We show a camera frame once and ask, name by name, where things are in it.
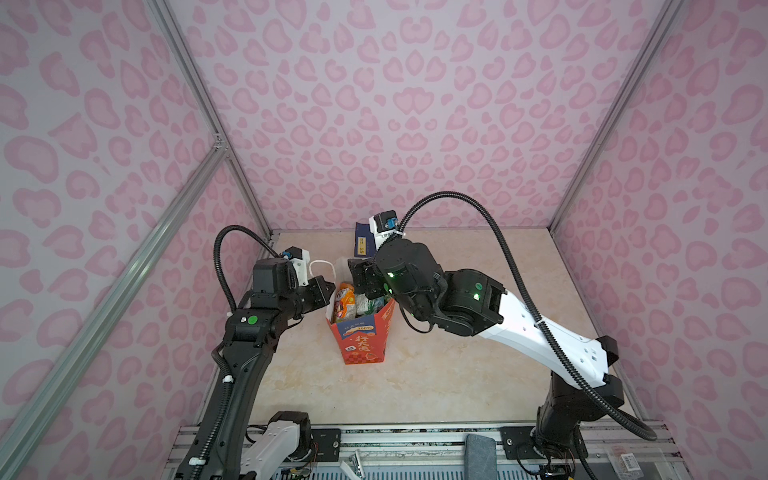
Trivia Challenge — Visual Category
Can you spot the green snack packet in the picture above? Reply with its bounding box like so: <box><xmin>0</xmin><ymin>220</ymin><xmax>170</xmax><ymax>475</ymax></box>
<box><xmin>355</xmin><ymin>294</ymin><xmax>391</xmax><ymax>317</ymax></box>

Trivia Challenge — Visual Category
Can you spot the red white paper bag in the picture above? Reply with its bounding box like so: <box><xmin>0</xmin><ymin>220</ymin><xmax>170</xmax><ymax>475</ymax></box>
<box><xmin>309</xmin><ymin>258</ymin><xmax>397</xmax><ymax>365</ymax></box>

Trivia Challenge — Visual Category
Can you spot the pink Fox's candy packet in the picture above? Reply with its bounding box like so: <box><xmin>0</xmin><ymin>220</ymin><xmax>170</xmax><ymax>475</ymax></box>
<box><xmin>333</xmin><ymin>282</ymin><xmax>357</xmax><ymax>323</ymax></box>

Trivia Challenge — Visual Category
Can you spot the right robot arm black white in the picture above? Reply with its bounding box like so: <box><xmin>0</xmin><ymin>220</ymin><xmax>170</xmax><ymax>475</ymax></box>
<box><xmin>347</xmin><ymin>239</ymin><xmax>624</xmax><ymax>457</ymax></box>

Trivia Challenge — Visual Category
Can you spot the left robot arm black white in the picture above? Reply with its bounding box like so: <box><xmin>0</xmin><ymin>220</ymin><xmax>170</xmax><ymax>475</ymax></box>
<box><xmin>175</xmin><ymin>247</ymin><xmax>334</xmax><ymax>479</ymax></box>

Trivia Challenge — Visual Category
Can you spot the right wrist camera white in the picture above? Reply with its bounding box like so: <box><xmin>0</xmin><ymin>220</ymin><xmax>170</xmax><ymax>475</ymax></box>
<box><xmin>369</xmin><ymin>210</ymin><xmax>402</xmax><ymax>249</ymax></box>

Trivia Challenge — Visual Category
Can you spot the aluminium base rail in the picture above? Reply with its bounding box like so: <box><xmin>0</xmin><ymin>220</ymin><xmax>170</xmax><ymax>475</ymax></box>
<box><xmin>162</xmin><ymin>421</ymin><xmax>692</xmax><ymax>479</ymax></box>

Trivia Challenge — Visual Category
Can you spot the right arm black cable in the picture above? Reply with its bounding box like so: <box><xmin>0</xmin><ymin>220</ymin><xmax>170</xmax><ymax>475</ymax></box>
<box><xmin>395</xmin><ymin>191</ymin><xmax>659</xmax><ymax>442</ymax></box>

